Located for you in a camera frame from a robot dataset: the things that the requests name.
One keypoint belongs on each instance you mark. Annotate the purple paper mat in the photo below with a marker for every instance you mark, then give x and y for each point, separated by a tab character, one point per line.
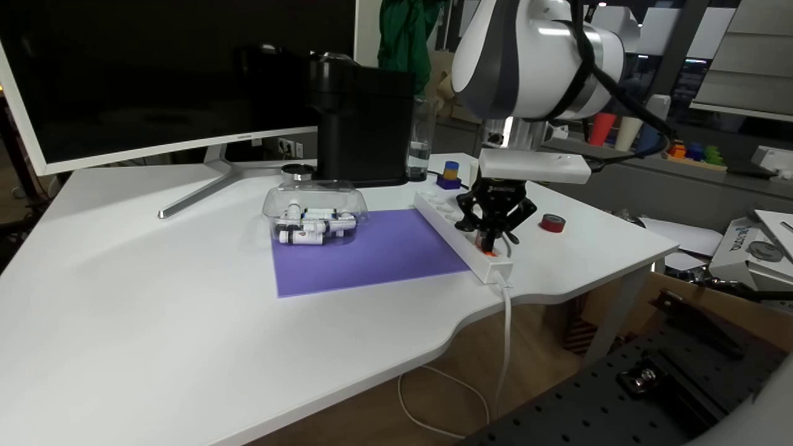
388	246

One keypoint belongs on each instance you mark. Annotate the black coffee machine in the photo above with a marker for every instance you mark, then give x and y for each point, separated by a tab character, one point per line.
364	123

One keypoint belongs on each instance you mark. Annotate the red round button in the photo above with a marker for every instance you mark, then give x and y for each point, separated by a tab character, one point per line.
553	224

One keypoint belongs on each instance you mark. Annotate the white framed monitor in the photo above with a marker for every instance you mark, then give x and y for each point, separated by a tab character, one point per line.
97	82

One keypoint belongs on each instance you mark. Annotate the white power strip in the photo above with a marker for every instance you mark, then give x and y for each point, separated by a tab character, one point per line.
441	215

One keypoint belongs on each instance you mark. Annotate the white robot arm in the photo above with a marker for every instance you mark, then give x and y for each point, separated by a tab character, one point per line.
525	60

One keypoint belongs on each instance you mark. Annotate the blue yellow toy block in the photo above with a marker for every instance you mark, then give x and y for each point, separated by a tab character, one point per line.
450	176

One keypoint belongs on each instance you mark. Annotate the white capsules in bowl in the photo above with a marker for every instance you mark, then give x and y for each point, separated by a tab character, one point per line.
312	226

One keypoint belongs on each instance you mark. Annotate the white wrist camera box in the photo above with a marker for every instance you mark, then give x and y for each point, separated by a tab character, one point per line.
534	167

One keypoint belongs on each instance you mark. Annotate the clear glass bowl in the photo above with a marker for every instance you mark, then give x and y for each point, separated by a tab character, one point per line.
312	195

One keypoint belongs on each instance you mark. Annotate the black perforated breadboard base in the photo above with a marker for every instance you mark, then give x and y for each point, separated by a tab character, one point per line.
657	390

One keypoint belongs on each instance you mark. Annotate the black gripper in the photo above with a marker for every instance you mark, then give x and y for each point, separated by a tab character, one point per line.
496	200

